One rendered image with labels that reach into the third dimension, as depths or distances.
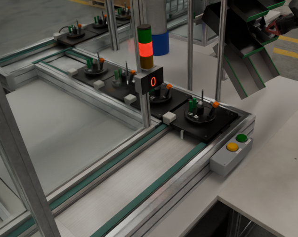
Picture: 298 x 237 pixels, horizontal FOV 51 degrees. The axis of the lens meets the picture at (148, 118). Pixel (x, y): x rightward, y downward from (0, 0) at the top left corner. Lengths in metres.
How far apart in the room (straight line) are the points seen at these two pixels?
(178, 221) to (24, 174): 0.68
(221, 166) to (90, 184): 0.49
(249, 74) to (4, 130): 1.26
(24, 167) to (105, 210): 0.58
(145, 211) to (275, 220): 0.45
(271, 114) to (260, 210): 0.61
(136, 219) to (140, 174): 0.24
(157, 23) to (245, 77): 0.84
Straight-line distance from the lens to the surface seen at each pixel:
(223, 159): 1.22
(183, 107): 1.47
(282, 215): 1.22
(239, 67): 1.58
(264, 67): 1.71
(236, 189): 1.26
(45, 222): 0.70
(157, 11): 2.15
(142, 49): 1.16
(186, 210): 1.18
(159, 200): 1.08
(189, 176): 1.15
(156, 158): 1.29
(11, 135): 0.56
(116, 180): 1.22
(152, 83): 1.22
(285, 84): 1.95
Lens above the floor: 1.79
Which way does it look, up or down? 36 degrees down
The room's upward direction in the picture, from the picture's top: 5 degrees counter-clockwise
